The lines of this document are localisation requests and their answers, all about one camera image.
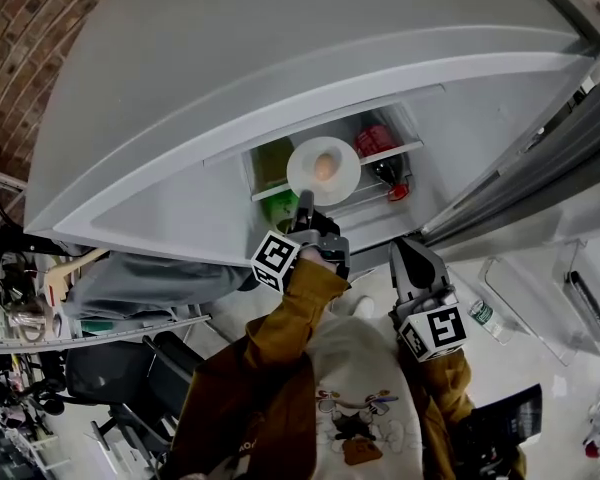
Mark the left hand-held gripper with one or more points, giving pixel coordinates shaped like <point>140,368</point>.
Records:
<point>275,260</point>

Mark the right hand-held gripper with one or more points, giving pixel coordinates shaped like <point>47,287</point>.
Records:
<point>442,330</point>

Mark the white round plate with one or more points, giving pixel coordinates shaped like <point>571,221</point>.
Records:
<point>305,168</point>

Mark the brown egg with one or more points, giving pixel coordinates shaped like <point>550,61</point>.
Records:
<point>326,166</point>

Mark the white refrigerator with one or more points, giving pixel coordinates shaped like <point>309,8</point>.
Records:
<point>205,68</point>

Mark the person's left forearm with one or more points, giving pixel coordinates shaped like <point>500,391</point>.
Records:
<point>300,308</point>

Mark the person's right forearm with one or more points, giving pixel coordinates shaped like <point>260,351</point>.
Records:
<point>445,383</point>

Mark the person's left hand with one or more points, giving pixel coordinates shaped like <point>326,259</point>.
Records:
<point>312,254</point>

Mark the green tea bottle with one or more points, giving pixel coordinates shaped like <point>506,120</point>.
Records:
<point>275,160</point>

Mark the person's white shoe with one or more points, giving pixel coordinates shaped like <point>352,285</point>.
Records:
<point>364,306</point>

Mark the clear water bottle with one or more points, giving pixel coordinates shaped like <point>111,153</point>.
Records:
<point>482,313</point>

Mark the red label cola bottle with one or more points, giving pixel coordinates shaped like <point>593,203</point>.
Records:
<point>375,140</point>

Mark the white cartoon print sweatshirt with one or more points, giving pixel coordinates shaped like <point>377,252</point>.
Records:
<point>360,358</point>

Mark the grey sweater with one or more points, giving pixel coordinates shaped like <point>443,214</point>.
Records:
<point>155,283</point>

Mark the mustard brown jacket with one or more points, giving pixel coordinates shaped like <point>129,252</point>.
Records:
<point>230,393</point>

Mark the white metal shelving rack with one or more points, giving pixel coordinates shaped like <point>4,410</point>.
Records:
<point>105,334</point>

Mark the green box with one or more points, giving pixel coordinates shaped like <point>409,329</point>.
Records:
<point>97,326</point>

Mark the wooden clothes hanger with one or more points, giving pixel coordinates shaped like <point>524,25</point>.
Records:
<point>60,275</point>

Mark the black office chair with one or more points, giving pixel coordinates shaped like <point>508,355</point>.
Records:
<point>105,368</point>

